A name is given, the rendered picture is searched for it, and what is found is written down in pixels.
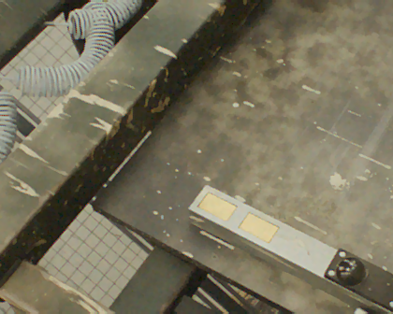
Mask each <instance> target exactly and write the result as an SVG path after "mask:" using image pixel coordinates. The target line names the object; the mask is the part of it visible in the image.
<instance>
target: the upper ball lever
mask: <svg viewBox="0 0 393 314"><path fill-rule="evenodd" d="M368 274H369V272H368V269H366V267H365V265H364V263H363V262H362V261H361V260H360V259H358V258H357V257H354V256H347V257H344V258H342V259H341V260H340V261H339V263H338V264H337V266H336V278H337V279H338V281H339V282H340V283H341V285H343V286H345V287H349V288H354V287H356V286H359V285H360V284H361V283H362V282H364V279H365V278H366V277H367V276H368Z"/></svg>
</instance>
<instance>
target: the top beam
mask: <svg viewBox="0 0 393 314"><path fill-rule="evenodd" d="M260 1H261V0H159V1H158V2H157V4H156V5H155V6H154V7H153V8H152V9H150V10H149V11H148V12H147V13H146V14H145V15H144V16H143V17H142V19H141V20H140V21H139V22H138V23H137V24H136V25H135V26H134V27H133V28H132V30H131V31H130V32H129V33H128V34H126V35H125V36H124V37H123V38H122V39H121V40H120V41H119V42H118V44H117V45H116V46H115V47H114V48H113V49H112V50H111V51H110V52H109V53H108V54H107V56H106V57H104V58H103V59H102V60H101V61H100V62H99V63H98V64H97V65H96V66H95V67H94V68H93V70H92V71H91V72H90V73H89V74H88V75H87V76H86V77H85V78H84V79H83V80H82V81H81V82H80V83H79V84H78V85H77V86H76V87H75V88H74V89H73V90H72V91H71V92H70V93H69V94H68V96H67V97H66V98H65V99H64V100H63V101H62V102H61V103H60V104H59V105H58V106H57V107H56V108H55V109H54V110H53V111H52V112H51V113H50V114H49V115H48V116H47V117H46V118H45V120H44V121H43V122H42V123H41V124H40V125H39V126H38V127H37V128H36V129H35V130H34V131H32V132H31V133H30V135H29V136H28V137H26V138H25V139H24V141H23V142H22V143H21V144H20V146H19V147H18V148H16V149H15V150H14V151H13V152H12V153H11V154H10V155H8V157H7V158H6V159H5V161H3V162H2V163H1V164H0V279H1V278H2V276H4V275H5V274H6V273H7V272H8V270H9V269H10V268H11V267H12V266H13V265H14V264H15V263H16V262H17V261H18V260H19V259H20V258H21V259H22V260H23V258H24V257H26V258H27V260H28V262H30V263H31V264H34V265H37V264H38V263H39V262H40V260H41V259H42V258H43V257H44V256H45V253H46V252H48V251H49V250H50V248H51V247H52V246H53V245H54V243H55V242H56V241H57V240H58V239H59V238H60V236H61V235H62V234H63V233H64V232H65V230H66V229H67V228H68V227H69V225H70V224H71V223H72V222H73V221H74V220H75V219H76V218H77V217H78V216H79V215H80V213H81V212H82V211H83V210H84V208H85V207H86V206H87V205H88V204H90V202H91V200H92V199H93V198H94V196H95V195H96V194H97V193H98V192H99V190H100V189H101V188H102V187H103V186H104V184H105V183H106V182H107V181H108V180H109V179H110V178H111V177H112V176H113V175H114V172H115V171H116V170H117V169H118V168H119V166H120V165H121V164H122V163H123V162H124V160H125V159H126V158H127V157H128V156H129V154H131V153H132V152H133V151H134V150H135V148H136V147H137V146H138V145H139V142H140V141H141V140H142V139H143V138H144V136H146V135H147V134H148V133H149V131H150V130H151V129H152V128H154V126H155V125H156V124H157V123H158V122H159V120H160V119H161V118H162V117H163V116H164V115H165V112H166V111H167V110H168V108H169V107H170V106H171V105H172V104H174V102H175V101H176V100H177V99H178V98H179V96H180V95H181V94H182V93H183V92H184V90H185V89H186V88H187V87H188V86H189V84H190V82H191V81H192V80H193V79H194V78H195V77H196V76H197V75H198V73H199V72H200V71H201V70H202V69H203V68H204V66H205V65H206V64H207V63H208V62H209V60H210V59H211V58H212V57H213V56H214V55H215V53H216V52H217V51H218V50H219V49H220V48H221V47H222V46H223V45H224V43H225V42H226V41H227V40H228V38H229V37H230V36H231V35H232V34H233V33H234V32H235V31H236V30H237V29H238V28H239V26H240V24H241V23H242V22H243V20H244V19H245V18H246V17H247V16H248V14H249V13H250V12H251V11H252V10H253V9H254V8H255V7H256V6H257V5H258V3H259V2H260ZM5 301H6V300H5V299H1V298H0V302H1V303H3V302H5Z"/></svg>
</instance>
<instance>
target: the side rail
mask: <svg viewBox="0 0 393 314"><path fill-rule="evenodd" d="M0 298H1V299H5V300H6V301H8V303H9V305H10V306H11V308H12V309H13V311H14V312H15V314H117V313H116V312H115V311H113V310H111V309H110V308H108V307H106V306H104V305H102V304H100V303H99V302H96V301H95V300H93V299H92V298H90V297H89V296H87V295H85V294H84V293H81V292H80V291H78V290H76V289H74V288H73V287H71V286H69V285H68V284H67V283H65V282H63V281H62V280H60V279H58V278H57V277H53V276H52V275H50V274H48V273H47V272H45V271H44V270H42V269H41V268H39V267H37V266H36V265H34V264H31V263H30V262H28V261H26V260H25V259H23V260H22V263H21V265H20V266H19V267H18V268H17V269H16V271H15V272H14V273H13V274H12V275H11V276H9V278H8V279H7V280H6V281H5V283H4V284H3V285H2V286H1V287H0Z"/></svg>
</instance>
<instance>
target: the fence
mask: <svg viewBox="0 0 393 314"><path fill-rule="evenodd" d="M208 193H211V194H213V195H214V196H216V197H218V198H220V199H222V200H224V201H226V202H228V203H229V204H231V205H235V206H237V208H236V210H235V211H234V213H233V214H232V215H231V217H230V218H229V220H228V221H227V222H226V221H223V220H221V219H219V218H217V217H215V216H214V215H213V214H211V213H210V212H208V211H206V210H204V209H202V208H200V207H198V205H200V204H201V202H202V201H203V200H204V198H205V197H206V196H207V194H208ZM248 213H251V214H253V215H255V216H257V217H258V218H260V219H262V220H264V221H266V222H268V223H270V224H272V225H274V226H276V227H278V228H279V230H277V232H276V233H275V235H274V236H273V238H272V239H271V241H270V242H269V243H267V242H266V241H264V240H262V239H260V238H258V237H256V236H255V235H252V234H250V233H248V232H246V231H244V230H241V229H240V225H241V224H242V222H243V221H244V219H245V218H246V216H247V215H248ZM189 222H190V223H192V224H193V225H195V226H197V227H199V228H201V229H203V230H206V231H208V232H210V233H212V234H214V235H215V236H218V237H220V238H222V239H223V240H225V241H227V242H228V243H230V244H232V245H234V246H236V247H238V248H240V249H241V250H244V251H246V252H248V253H250V254H251V255H254V256H256V257H258V258H260V259H262V260H264V261H266V262H267V263H269V264H272V265H273V266H275V267H277V268H279V269H281V270H283V271H284V272H286V273H288V274H290V275H291V276H293V277H295V278H297V279H301V280H303V281H305V282H307V283H309V284H311V285H313V286H314V287H315V288H317V289H318V290H320V291H322V292H324V293H327V294H329V295H331V296H333V297H335V298H337V299H339V300H340V301H341V302H343V303H346V304H348V305H350V306H352V307H355V308H362V309H363V310H364V311H366V312H368V314H393V313H392V312H390V311H388V310H386V309H385V308H383V307H381V306H379V305H377V304H375V303H373V302H370V301H368V300H366V299H364V298H363V297H361V296H359V295H357V294H355V293H352V292H350V291H348V290H347V289H345V288H344V287H342V286H340V285H339V284H337V283H335V282H333V281H331V280H329V279H325V278H324V273H325V271H326V269H327V268H328V265H329V264H330V262H331V260H332V258H333V257H334V255H335V254H336V253H337V250H335V249H333V248H332V247H330V246H328V245H326V244H324V243H322V242H320V241H318V240H316V239H315V238H313V237H311V236H309V235H306V234H304V233H302V232H301V231H299V230H295V229H293V228H291V227H290V226H288V225H286V224H284V223H282V222H280V221H277V220H275V219H273V218H272V217H270V216H268V215H266V214H265V213H263V212H261V211H259V210H257V209H255V208H253V207H250V206H248V205H244V204H243V203H241V202H240V201H238V200H236V199H234V198H232V197H230V196H228V195H226V194H224V193H221V192H219V191H217V190H215V189H214V188H213V187H211V186H209V185H206V186H205V187H204V189H203V190H202V191H201V193H200V194H199V195H198V197H197V198H196V200H195V201H194V202H193V204H191V205H190V207H189Z"/></svg>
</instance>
